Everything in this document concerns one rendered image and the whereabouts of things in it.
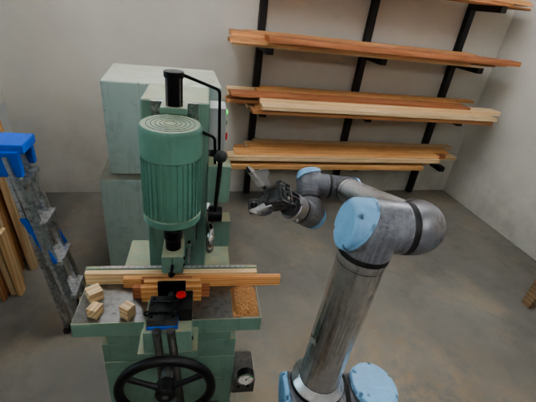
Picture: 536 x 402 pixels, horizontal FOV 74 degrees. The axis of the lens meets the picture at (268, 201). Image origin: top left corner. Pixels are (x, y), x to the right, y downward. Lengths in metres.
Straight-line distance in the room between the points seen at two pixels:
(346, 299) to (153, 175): 0.61
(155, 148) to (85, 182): 2.88
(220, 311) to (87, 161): 2.72
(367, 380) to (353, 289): 0.43
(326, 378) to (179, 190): 0.64
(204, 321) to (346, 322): 0.54
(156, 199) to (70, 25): 2.52
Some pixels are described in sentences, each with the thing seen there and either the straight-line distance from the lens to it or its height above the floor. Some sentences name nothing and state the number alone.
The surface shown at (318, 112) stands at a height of 1.05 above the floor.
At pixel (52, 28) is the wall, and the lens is 3.49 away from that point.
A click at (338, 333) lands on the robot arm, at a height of 1.17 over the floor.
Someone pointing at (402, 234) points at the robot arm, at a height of 1.46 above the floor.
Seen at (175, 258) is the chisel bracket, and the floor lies 1.06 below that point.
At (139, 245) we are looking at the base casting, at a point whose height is 0.80.
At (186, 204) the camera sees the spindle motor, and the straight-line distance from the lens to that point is 1.08.
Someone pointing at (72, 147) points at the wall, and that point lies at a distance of 3.72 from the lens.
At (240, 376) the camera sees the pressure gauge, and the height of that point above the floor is 0.68.
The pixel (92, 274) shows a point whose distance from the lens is 1.39.
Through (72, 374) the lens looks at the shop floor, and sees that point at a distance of 2.34.
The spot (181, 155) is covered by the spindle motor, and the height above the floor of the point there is 1.44.
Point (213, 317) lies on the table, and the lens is 1.26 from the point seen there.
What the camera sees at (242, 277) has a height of 0.94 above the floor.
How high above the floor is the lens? 1.84
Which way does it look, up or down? 29 degrees down
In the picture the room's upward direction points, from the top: 7 degrees clockwise
